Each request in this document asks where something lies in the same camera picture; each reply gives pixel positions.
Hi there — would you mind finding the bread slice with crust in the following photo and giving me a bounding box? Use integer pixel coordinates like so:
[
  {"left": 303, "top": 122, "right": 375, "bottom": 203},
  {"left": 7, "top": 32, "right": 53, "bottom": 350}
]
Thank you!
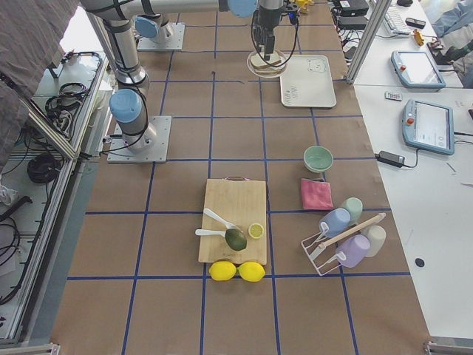
[{"left": 249, "top": 53, "right": 281, "bottom": 69}]

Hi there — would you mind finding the blue cup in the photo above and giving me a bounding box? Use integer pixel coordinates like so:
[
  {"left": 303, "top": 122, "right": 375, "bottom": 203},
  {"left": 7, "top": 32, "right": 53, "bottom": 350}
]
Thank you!
[{"left": 319, "top": 208, "right": 351, "bottom": 238}]

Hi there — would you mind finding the white wire cup rack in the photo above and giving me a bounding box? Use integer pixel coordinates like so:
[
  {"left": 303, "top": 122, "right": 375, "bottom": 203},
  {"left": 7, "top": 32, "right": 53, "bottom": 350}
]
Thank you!
[{"left": 301, "top": 212, "right": 387, "bottom": 277}]

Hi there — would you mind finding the cream bear serving tray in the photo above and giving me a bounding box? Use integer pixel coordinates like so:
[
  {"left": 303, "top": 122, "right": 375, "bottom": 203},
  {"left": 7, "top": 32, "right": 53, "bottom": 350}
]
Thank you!
[{"left": 279, "top": 55, "right": 337, "bottom": 109}]

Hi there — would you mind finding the blue teach pendant far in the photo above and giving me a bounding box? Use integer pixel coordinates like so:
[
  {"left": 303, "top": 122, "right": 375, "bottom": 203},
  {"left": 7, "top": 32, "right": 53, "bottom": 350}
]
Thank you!
[{"left": 391, "top": 51, "right": 446, "bottom": 90}]

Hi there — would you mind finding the green avocado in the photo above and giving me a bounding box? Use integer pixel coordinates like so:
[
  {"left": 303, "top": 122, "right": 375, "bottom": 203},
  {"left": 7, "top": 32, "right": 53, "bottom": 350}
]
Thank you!
[{"left": 225, "top": 228, "right": 247, "bottom": 251}]

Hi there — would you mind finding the yellow lemon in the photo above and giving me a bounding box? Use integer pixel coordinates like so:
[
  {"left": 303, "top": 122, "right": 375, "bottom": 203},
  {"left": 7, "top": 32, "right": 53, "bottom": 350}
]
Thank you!
[
  {"left": 208, "top": 260, "right": 237, "bottom": 281},
  {"left": 237, "top": 261, "right": 266, "bottom": 283}
]

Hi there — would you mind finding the yellow lemon right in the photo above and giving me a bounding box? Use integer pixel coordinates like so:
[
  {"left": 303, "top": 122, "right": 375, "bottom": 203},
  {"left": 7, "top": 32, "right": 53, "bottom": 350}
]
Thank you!
[{"left": 237, "top": 261, "right": 266, "bottom": 283}]

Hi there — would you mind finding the light green bowl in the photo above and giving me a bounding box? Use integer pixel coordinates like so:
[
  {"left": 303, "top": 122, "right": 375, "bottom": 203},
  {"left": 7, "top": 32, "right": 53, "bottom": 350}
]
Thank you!
[{"left": 303, "top": 145, "right": 333, "bottom": 173}]

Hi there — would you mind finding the round white plate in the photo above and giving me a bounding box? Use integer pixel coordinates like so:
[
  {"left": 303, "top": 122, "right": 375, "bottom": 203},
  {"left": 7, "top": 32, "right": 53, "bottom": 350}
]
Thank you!
[{"left": 247, "top": 50, "right": 287, "bottom": 78}]

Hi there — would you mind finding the pink folded cloth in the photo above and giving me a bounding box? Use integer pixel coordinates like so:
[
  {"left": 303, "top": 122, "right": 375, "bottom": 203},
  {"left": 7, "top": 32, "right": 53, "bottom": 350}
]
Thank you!
[{"left": 301, "top": 178, "right": 333, "bottom": 211}]

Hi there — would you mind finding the cream cup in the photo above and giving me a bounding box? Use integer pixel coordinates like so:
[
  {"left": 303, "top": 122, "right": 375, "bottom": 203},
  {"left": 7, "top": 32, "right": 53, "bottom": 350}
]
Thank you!
[{"left": 361, "top": 225, "right": 387, "bottom": 257}]

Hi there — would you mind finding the half lemon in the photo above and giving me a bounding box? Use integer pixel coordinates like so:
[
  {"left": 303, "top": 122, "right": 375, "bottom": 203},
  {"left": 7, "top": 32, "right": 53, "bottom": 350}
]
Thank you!
[{"left": 248, "top": 223, "right": 265, "bottom": 240}]

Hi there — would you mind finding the aluminium frame post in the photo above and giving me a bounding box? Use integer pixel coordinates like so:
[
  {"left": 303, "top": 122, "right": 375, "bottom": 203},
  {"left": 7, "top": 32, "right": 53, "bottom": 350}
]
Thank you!
[{"left": 346, "top": 0, "right": 391, "bottom": 84}]

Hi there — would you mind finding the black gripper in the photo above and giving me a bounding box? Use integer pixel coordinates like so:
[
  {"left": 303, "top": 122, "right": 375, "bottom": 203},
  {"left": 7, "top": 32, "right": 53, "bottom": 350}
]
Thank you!
[{"left": 252, "top": 7, "right": 282, "bottom": 61}]

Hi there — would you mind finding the blue teach pendant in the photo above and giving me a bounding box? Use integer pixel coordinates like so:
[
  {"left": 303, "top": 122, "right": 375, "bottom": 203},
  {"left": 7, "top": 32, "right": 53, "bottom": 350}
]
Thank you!
[
  {"left": 391, "top": 51, "right": 446, "bottom": 90},
  {"left": 401, "top": 99, "right": 455, "bottom": 155}
]

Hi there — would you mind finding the green cup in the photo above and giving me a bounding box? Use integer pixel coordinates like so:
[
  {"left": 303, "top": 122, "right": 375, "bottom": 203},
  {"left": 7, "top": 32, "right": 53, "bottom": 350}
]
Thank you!
[{"left": 339, "top": 197, "right": 363, "bottom": 226}]

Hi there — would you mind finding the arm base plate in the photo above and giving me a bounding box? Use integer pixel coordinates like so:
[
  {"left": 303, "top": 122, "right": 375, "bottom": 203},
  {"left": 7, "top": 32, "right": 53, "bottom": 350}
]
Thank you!
[
  {"left": 135, "top": 21, "right": 186, "bottom": 52},
  {"left": 107, "top": 115, "right": 171, "bottom": 163}
]

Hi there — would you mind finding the purple cup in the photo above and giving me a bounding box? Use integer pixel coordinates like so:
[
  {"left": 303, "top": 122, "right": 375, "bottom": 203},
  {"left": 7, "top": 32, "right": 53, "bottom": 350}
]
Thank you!
[{"left": 336, "top": 234, "right": 370, "bottom": 268}]

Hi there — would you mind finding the yellow lemon left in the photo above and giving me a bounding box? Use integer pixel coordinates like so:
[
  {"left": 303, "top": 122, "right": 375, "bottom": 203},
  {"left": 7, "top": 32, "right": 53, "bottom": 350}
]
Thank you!
[{"left": 208, "top": 260, "right": 237, "bottom": 281}]

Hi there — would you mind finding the blue teach pendant near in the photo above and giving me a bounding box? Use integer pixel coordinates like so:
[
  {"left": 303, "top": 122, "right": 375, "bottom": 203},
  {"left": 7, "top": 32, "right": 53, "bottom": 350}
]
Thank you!
[{"left": 401, "top": 99, "right": 455, "bottom": 155}]

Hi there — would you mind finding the wooden cutting board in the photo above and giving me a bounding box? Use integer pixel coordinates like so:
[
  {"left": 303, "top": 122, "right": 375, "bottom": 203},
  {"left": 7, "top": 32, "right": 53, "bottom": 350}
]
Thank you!
[{"left": 198, "top": 179, "right": 268, "bottom": 266}]

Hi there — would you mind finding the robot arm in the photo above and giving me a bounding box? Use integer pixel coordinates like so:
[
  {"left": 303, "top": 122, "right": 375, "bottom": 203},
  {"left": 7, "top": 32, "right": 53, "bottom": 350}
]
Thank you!
[
  {"left": 103, "top": 20, "right": 156, "bottom": 152},
  {"left": 81, "top": 0, "right": 285, "bottom": 60}
]

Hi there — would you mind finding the black power adapter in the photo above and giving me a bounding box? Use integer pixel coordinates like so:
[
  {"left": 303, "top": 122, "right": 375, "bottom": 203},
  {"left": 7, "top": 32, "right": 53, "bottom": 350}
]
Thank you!
[{"left": 375, "top": 150, "right": 405, "bottom": 168}]

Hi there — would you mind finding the bread slice on plate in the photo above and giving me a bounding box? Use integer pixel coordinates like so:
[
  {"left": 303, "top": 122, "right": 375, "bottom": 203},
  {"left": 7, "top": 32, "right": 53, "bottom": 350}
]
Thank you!
[{"left": 254, "top": 66, "right": 286, "bottom": 75}]

